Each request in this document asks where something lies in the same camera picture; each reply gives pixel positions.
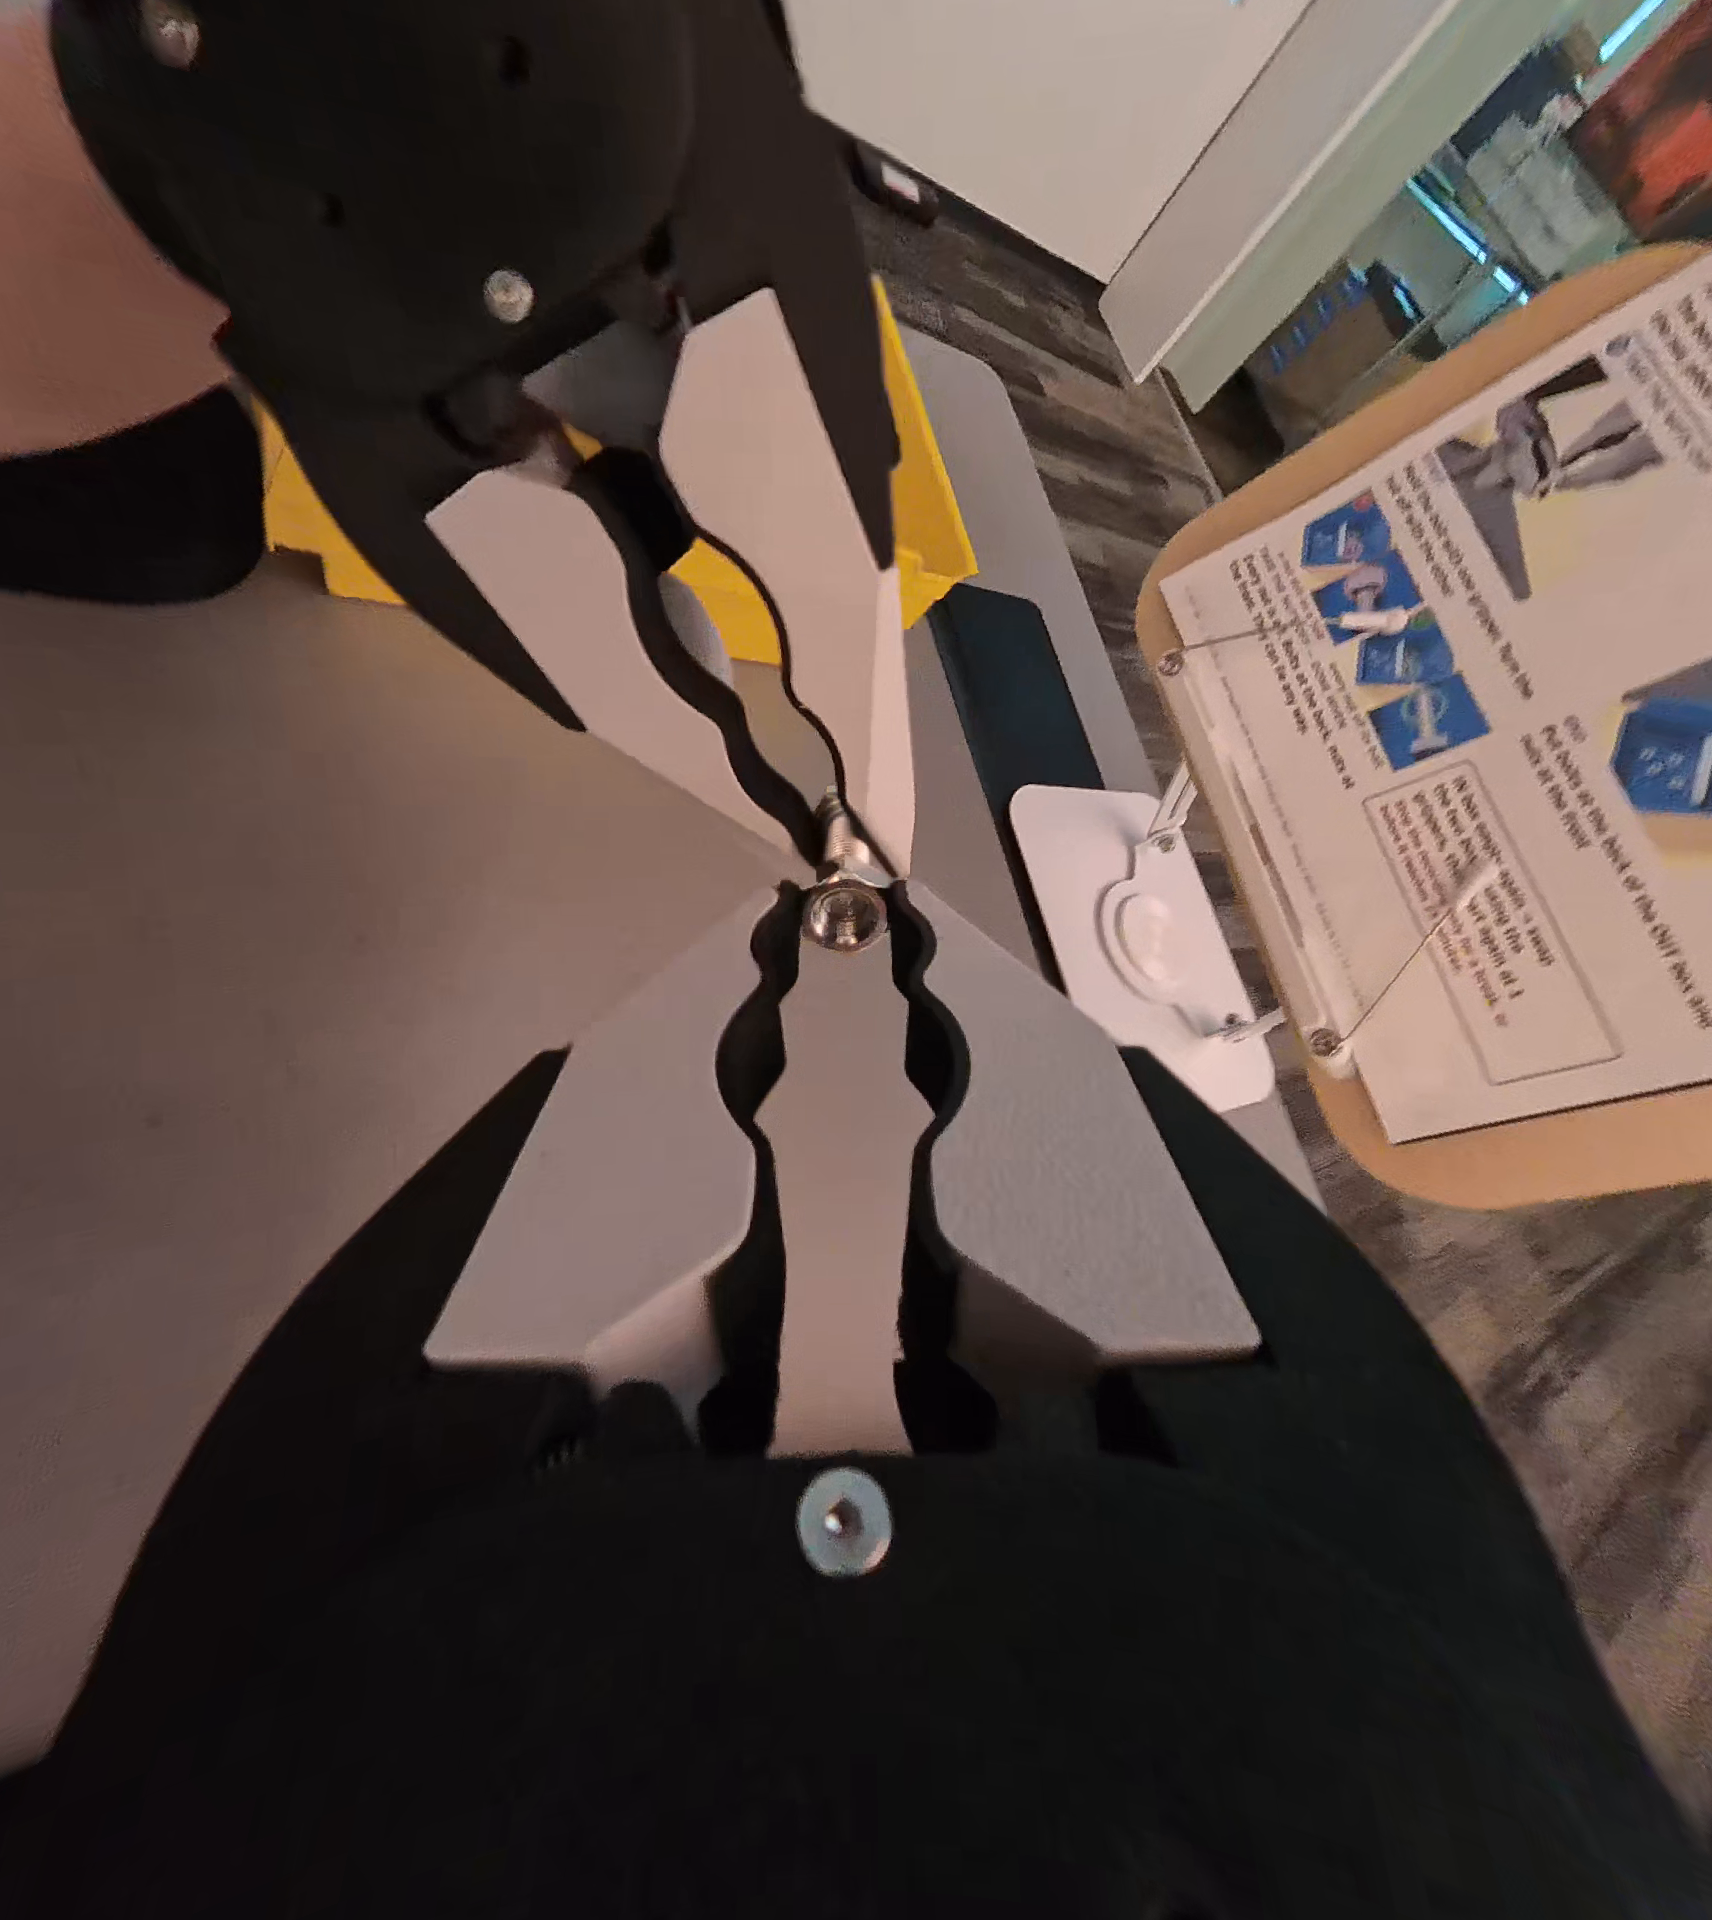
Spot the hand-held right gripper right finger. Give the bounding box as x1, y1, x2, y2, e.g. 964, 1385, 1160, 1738
883, 878, 1265, 1456

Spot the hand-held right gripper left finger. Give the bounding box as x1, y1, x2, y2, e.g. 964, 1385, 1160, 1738
421, 879, 798, 1456

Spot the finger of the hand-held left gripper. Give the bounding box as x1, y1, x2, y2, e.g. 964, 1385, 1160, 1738
421, 441, 824, 878
658, 288, 923, 878

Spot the yellow bin with divider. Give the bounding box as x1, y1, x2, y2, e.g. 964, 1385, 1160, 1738
260, 276, 982, 671

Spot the silver hex bolt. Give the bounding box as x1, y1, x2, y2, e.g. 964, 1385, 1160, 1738
798, 788, 889, 957

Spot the person's left forearm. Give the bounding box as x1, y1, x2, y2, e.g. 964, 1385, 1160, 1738
0, 0, 229, 456

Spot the dark blue panel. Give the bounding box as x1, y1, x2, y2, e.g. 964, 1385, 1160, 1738
927, 581, 1102, 902

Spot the small black device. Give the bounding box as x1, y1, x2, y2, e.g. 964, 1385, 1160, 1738
854, 141, 942, 228

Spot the white stand base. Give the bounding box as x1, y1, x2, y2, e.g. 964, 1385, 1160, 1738
1008, 783, 1280, 1112

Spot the printed instruction sheet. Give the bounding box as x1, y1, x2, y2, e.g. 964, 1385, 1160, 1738
1160, 228, 1712, 1143

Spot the red and black box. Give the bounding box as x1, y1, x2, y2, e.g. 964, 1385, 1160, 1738
1564, 0, 1712, 240

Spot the metal wire clip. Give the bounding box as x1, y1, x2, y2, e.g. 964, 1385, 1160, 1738
1311, 829, 1520, 1052
1161, 598, 1413, 674

